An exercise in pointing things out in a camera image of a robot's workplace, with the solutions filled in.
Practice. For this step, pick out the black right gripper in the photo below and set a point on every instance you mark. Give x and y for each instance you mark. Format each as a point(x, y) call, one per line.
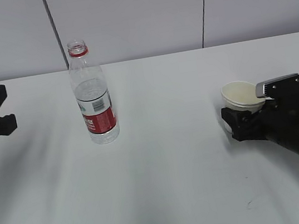
point(274, 118)

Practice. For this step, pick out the white paper cup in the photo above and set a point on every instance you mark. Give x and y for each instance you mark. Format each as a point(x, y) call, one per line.
point(241, 95)

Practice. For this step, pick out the clear water bottle red label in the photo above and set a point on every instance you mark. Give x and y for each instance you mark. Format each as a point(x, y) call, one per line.
point(91, 93)

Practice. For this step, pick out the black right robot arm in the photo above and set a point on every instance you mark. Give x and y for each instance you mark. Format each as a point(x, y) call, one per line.
point(289, 140)

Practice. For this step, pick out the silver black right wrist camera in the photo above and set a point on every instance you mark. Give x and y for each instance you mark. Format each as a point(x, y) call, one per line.
point(284, 90)

